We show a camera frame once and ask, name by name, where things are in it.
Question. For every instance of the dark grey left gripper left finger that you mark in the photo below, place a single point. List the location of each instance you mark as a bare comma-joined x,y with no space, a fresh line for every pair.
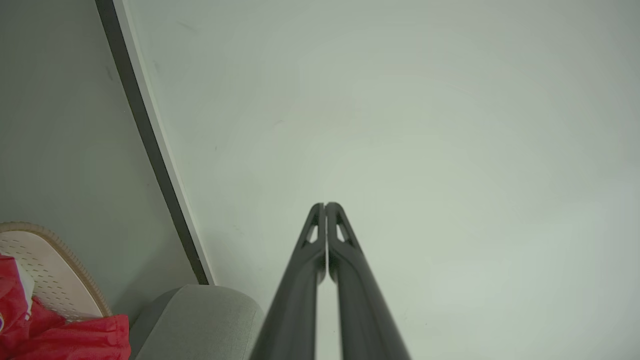
295,310

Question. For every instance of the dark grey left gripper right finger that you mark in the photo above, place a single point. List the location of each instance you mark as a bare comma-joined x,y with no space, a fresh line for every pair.
365,315

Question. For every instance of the red white shirt with label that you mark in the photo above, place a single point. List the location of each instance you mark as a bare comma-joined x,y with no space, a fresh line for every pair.
11,295

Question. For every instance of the white perforated basket tan rim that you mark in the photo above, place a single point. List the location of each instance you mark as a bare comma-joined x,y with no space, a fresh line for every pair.
55,270

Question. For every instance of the grey fabric ottoman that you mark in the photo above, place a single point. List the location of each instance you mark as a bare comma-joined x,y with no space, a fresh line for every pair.
200,325

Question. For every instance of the red garment white stripe band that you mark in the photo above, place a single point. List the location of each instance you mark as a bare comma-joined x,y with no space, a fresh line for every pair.
80,340

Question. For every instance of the dark baseboard strip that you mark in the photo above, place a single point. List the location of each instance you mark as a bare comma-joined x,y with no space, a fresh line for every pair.
150,135

